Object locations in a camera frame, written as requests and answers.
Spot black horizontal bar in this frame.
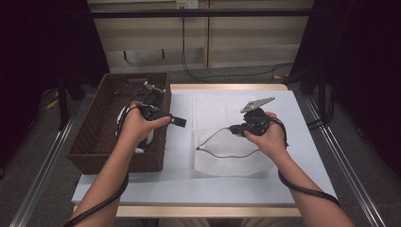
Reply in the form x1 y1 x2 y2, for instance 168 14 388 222
89 9 315 18

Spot wooden table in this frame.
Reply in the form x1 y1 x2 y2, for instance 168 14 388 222
73 83 338 219

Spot thin black wall cable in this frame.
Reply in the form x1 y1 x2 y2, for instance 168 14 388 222
180 15 294 84

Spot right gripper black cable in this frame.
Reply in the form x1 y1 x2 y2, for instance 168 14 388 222
268 116 341 207

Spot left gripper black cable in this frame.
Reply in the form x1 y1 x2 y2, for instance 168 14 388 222
62 93 152 227

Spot white garment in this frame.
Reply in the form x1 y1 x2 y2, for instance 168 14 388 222
114 105 155 154

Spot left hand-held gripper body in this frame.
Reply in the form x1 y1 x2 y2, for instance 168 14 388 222
137 80 174 122

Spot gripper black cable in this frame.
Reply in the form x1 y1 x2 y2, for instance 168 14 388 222
268 116 341 207
62 93 152 227

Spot light blue table mat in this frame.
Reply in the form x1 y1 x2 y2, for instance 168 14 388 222
71 89 340 207

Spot white mesh laundry bag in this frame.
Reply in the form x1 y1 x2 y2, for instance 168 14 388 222
192 93 275 178

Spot white wall socket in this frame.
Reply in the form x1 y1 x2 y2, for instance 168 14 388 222
175 0 200 9

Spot yellow floor tape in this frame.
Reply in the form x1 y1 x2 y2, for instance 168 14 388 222
45 91 61 111

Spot metal floor rail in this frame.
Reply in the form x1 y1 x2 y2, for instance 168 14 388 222
9 103 79 227
304 94 387 227

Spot black metal stand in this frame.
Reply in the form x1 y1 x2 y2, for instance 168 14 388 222
316 62 328 119
56 72 86 131

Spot brown woven basket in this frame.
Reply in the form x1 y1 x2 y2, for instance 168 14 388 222
65 72 172 175

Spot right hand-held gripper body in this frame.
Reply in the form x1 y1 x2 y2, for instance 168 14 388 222
239 96 276 138

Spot person's right hand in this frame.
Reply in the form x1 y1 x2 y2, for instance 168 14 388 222
244 112 289 162

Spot person's left hand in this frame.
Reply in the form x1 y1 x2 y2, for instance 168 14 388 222
117 100 173 150

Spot black floor cables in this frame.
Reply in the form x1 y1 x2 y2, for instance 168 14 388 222
306 91 336 131

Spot dark curtain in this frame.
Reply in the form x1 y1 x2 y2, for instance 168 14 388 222
288 0 401 178
0 0 111 169

